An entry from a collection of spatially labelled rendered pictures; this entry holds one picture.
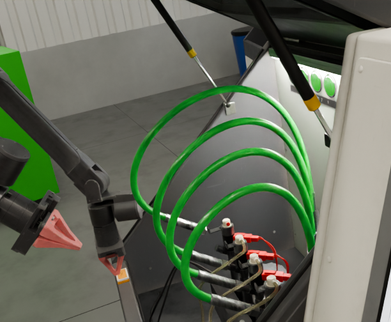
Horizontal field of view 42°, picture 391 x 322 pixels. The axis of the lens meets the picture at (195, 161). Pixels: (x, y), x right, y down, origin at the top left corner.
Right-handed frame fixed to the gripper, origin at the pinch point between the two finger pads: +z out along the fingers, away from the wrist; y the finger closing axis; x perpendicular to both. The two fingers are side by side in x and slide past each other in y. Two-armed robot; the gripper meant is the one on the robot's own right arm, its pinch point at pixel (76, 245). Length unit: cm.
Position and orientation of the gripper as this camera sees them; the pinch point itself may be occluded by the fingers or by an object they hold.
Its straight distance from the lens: 91.3
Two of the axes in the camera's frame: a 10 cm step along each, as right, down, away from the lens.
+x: -0.1, -3.5, 9.4
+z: 8.3, 5.2, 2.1
